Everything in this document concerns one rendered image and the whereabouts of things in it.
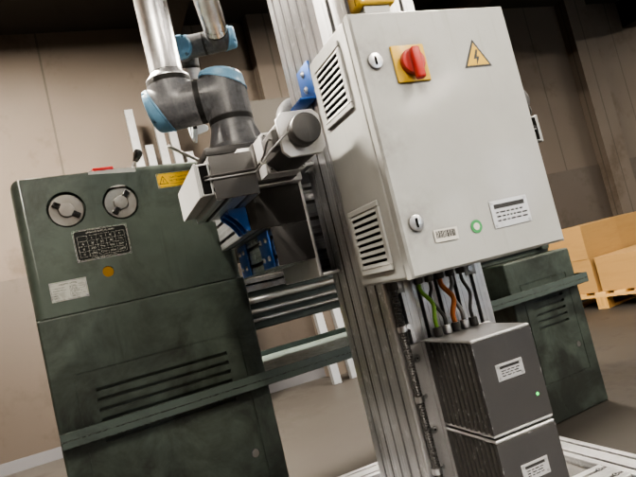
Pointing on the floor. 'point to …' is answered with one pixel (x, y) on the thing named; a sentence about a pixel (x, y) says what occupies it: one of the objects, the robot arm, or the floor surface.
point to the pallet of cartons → (604, 258)
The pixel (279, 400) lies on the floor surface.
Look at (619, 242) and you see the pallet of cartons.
